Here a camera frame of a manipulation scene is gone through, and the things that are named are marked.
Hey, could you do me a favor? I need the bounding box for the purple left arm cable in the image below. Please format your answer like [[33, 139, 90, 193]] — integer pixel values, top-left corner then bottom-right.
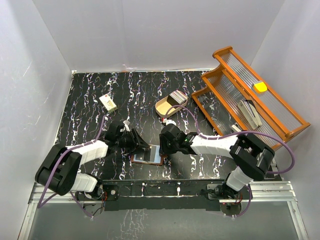
[[36, 113, 112, 218]]

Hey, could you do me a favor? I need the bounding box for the yellow sticky note block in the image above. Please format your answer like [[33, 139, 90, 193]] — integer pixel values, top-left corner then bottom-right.
[[253, 81, 268, 94]]

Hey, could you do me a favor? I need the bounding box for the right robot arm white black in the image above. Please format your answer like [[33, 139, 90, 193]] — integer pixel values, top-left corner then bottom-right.
[[159, 123, 275, 199]]

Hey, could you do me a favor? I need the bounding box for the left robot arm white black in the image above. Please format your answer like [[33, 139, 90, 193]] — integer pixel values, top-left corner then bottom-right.
[[35, 121, 150, 200]]

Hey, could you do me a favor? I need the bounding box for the large grey black stapler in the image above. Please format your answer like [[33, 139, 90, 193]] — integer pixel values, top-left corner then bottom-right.
[[237, 99, 262, 130]]

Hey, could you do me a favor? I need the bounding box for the aluminium frame profile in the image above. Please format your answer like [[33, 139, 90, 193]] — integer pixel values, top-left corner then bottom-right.
[[19, 181, 308, 240]]

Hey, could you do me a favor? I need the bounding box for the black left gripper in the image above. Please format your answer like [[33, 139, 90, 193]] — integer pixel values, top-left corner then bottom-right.
[[115, 128, 149, 155]]

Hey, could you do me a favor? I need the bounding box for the orange wooden tiered rack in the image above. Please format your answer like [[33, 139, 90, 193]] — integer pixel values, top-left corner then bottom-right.
[[191, 46, 310, 143]]

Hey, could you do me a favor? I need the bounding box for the beige oval plastic tray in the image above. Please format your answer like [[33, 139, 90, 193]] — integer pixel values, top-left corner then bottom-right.
[[155, 93, 188, 118]]

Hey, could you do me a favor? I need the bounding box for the black base rail with mounts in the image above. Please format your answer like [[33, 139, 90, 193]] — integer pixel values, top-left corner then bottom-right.
[[74, 178, 253, 213]]

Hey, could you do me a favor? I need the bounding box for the small white stapler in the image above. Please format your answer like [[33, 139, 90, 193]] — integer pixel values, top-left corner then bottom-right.
[[231, 124, 242, 133]]

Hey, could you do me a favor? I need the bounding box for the white staples box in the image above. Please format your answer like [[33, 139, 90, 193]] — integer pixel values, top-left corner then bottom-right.
[[99, 94, 118, 113]]

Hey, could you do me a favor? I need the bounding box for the orange leather card holder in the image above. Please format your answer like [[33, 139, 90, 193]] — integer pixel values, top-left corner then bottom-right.
[[130, 145, 164, 166]]

